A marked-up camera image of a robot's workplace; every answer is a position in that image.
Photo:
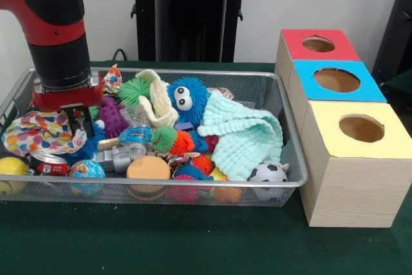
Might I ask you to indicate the globe print ball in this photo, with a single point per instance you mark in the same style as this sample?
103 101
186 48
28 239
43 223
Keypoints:
87 168

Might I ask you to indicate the mint green knitted cloth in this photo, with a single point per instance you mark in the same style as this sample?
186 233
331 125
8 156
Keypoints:
244 139

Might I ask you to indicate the black and white soccer ball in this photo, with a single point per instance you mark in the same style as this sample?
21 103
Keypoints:
268 173

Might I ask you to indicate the orange foam disc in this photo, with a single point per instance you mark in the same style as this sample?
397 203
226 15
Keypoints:
148 168

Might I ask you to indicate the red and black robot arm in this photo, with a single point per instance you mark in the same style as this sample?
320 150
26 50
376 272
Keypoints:
48 14

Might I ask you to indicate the green spiky ball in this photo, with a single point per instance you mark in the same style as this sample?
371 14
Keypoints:
133 91

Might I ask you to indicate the black upright panel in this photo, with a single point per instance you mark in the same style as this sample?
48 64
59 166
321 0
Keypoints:
396 30

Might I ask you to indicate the colourful patterned cloth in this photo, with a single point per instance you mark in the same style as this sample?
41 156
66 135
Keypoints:
35 133

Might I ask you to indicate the dark green table cloth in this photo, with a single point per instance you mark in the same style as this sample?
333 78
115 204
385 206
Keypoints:
193 239
402 91

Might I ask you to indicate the red drink can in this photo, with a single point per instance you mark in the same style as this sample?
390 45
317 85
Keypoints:
51 167

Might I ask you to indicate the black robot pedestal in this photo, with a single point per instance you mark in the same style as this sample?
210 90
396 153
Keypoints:
193 14

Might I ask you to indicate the yellow printed ball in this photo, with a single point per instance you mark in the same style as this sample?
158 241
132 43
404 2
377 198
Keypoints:
11 167

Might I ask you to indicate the blue spiky toy with eyes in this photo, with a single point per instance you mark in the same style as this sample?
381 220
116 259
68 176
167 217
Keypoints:
190 94

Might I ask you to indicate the cream knitted cloth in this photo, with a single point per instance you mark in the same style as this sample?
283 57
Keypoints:
161 101

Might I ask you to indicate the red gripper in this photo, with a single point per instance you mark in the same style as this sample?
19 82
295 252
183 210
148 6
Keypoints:
69 99

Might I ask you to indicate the wooden box with three holes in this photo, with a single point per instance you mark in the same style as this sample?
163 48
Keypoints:
354 191

